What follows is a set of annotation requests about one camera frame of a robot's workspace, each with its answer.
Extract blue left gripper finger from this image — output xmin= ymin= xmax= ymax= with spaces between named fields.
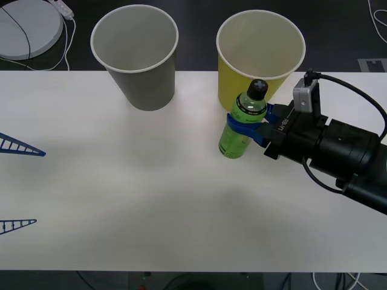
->
xmin=0 ymin=219 xmax=37 ymax=236
xmin=0 ymin=132 xmax=47 ymax=157

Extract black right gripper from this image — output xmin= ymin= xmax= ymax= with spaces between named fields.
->
xmin=226 ymin=100 xmax=331 ymax=161

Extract green plastic bottle black cap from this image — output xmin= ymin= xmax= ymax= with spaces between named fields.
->
xmin=217 ymin=79 xmax=270 ymax=160

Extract yellow-green plastic bin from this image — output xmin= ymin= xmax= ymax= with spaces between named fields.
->
xmin=215 ymin=9 xmax=307 ymax=111

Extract grey plastic bin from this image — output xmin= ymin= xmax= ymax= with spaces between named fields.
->
xmin=90 ymin=4 xmax=179 ymax=112

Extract white round stand base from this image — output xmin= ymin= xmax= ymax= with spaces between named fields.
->
xmin=0 ymin=0 xmax=64 ymax=60

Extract white power strip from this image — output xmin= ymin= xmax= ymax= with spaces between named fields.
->
xmin=48 ymin=0 xmax=75 ymax=19

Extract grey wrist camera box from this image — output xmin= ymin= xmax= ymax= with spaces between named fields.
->
xmin=292 ymin=79 xmax=320 ymax=114

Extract black camera cable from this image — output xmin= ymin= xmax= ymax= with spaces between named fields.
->
xmin=304 ymin=68 xmax=387 ymax=140

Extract white cable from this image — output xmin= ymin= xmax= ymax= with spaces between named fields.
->
xmin=367 ymin=0 xmax=387 ymax=43
xmin=0 ymin=17 xmax=77 ymax=72

